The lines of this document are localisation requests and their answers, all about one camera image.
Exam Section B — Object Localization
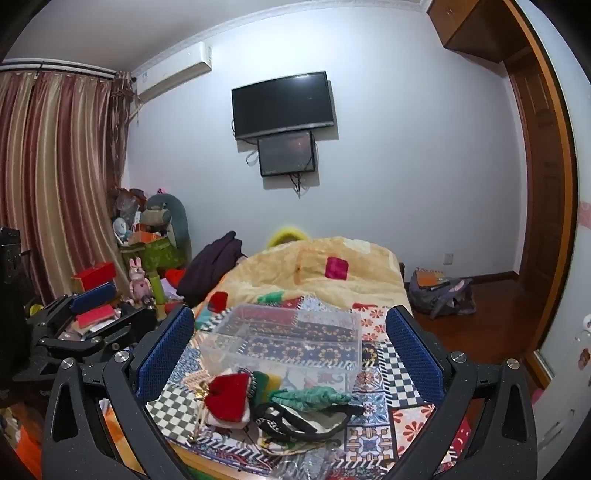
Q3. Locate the green knitted glove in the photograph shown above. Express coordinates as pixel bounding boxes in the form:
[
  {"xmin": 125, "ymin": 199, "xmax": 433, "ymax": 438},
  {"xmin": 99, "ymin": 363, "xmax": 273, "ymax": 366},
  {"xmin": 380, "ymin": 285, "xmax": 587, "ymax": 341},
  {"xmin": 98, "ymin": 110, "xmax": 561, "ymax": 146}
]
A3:
[{"xmin": 267, "ymin": 386, "xmax": 353, "ymax": 412}]

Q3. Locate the red box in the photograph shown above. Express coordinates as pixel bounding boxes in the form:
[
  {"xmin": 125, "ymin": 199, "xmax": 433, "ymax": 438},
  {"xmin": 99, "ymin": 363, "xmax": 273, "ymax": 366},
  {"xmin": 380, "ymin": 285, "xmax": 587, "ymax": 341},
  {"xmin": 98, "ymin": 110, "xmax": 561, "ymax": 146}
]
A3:
[{"xmin": 71, "ymin": 262, "xmax": 116, "ymax": 294}]

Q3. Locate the pink bunny plush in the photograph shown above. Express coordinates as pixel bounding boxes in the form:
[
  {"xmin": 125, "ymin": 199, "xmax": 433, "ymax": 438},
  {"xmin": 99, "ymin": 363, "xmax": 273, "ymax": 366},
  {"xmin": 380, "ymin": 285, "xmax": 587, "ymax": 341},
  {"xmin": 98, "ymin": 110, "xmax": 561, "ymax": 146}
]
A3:
[{"xmin": 129, "ymin": 257, "xmax": 153, "ymax": 305}]

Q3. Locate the grey backpack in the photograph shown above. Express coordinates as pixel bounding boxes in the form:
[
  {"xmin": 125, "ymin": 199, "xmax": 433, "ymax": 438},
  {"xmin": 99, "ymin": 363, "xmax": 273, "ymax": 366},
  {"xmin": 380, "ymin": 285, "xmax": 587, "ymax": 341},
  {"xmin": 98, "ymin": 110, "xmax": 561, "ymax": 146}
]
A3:
[{"xmin": 408, "ymin": 269, "xmax": 477, "ymax": 320}]

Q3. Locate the red santa hat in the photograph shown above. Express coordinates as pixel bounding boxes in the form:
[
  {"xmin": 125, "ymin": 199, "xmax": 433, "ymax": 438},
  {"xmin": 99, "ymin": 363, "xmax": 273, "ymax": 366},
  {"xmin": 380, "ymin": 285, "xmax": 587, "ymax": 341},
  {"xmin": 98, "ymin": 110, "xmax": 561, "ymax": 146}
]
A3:
[{"xmin": 204, "ymin": 373, "xmax": 250, "ymax": 430}]

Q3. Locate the green storage box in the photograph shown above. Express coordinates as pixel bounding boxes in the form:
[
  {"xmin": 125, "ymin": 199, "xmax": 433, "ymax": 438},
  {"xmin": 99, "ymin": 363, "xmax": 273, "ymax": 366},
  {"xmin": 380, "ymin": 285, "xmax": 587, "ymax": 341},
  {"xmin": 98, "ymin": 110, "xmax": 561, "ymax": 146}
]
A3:
[{"xmin": 118, "ymin": 237, "xmax": 185, "ymax": 273}]

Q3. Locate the dark purple clothing pile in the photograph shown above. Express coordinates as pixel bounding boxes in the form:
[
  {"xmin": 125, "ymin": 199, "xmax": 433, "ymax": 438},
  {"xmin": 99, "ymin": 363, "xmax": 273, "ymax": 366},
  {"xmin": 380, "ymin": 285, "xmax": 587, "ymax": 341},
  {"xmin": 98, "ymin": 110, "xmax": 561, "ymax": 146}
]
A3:
[{"xmin": 176, "ymin": 231, "xmax": 245, "ymax": 307}]

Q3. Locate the beige fleece blanket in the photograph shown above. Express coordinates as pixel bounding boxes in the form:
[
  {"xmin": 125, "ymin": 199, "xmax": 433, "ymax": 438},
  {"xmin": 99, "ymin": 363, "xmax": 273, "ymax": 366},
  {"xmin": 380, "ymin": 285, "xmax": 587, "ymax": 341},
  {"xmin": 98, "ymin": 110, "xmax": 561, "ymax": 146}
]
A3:
[{"xmin": 211, "ymin": 237, "xmax": 411, "ymax": 310}]

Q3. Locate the grey green plush toy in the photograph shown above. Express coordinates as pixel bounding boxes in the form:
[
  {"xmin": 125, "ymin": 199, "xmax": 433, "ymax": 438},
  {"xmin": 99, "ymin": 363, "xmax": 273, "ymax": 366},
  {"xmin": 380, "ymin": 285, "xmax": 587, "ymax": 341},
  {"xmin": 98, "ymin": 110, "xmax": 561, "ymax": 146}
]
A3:
[{"xmin": 140, "ymin": 193, "xmax": 191, "ymax": 263}]

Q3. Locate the patchwork patterned blanket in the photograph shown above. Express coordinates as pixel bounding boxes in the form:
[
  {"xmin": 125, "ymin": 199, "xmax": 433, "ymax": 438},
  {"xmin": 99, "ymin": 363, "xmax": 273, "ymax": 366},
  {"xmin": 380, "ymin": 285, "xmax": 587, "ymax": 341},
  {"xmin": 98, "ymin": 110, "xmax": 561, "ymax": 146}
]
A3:
[{"xmin": 146, "ymin": 304, "xmax": 436, "ymax": 478}]

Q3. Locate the clear plastic storage box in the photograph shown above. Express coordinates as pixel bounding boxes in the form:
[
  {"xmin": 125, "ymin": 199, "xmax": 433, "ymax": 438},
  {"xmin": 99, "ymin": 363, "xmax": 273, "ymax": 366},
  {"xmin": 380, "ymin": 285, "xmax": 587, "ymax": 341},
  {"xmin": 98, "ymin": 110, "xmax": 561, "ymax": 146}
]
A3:
[{"xmin": 197, "ymin": 304, "xmax": 362, "ymax": 393}]

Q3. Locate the striped red curtain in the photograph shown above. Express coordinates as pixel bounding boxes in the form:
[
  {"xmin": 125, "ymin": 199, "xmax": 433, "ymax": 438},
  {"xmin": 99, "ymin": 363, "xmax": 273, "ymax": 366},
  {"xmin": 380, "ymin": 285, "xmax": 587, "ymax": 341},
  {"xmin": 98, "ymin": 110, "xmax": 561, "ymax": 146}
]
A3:
[{"xmin": 1, "ymin": 71, "xmax": 134, "ymax": 302}]

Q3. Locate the yellow fluffy cushion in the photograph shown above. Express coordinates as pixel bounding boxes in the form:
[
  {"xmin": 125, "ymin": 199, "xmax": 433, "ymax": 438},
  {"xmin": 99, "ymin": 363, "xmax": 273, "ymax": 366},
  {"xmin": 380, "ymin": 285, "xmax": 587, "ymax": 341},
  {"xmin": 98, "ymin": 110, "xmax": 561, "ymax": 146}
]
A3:
[{"xmin": 267, "ymin": 226, "xmax": 308, "ymax": 249}]

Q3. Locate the white air conditioner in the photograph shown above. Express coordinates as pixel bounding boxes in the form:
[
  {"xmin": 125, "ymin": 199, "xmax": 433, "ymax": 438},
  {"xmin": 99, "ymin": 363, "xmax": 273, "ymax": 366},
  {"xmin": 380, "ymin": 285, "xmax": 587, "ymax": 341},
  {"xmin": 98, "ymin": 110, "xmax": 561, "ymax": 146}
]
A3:
[{"xmin": 136, "ymin": 42, "xmax": 212, "ymax": 103}]

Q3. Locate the wooden door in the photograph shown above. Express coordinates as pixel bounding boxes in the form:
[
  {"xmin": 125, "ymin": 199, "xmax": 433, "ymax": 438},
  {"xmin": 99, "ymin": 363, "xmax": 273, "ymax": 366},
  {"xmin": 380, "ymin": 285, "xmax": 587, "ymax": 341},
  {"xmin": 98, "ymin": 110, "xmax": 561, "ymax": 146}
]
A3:
[{"xmin": 503, "ymin": 45, "xmax": 576, "ymax": 351}]

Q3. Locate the wooden overhead cabinet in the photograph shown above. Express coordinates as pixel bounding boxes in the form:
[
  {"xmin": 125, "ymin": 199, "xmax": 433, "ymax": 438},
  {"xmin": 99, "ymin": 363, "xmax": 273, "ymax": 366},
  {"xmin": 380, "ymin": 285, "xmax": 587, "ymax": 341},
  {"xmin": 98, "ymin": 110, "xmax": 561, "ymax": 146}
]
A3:
[{"xmin": 427, "ymin": 0, "xmax": 529, "ymax": 63}]

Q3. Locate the small black wall monitor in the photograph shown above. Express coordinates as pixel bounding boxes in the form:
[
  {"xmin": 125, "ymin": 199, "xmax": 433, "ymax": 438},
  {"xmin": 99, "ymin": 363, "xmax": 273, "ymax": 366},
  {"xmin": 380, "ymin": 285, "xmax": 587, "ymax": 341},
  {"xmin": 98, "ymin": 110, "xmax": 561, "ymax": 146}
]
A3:
[{"xmin": 257, "ymin": 131, "xmax": 317, "ymax": 178}]

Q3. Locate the large black wall television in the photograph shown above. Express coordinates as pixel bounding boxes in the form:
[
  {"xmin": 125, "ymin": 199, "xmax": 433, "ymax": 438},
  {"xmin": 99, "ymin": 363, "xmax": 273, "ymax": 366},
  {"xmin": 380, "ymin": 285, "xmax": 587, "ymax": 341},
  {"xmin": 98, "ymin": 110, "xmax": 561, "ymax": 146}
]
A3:
[{"xmin": 231, "ymin": 71, "xmax": 335, "ymax": 139}]

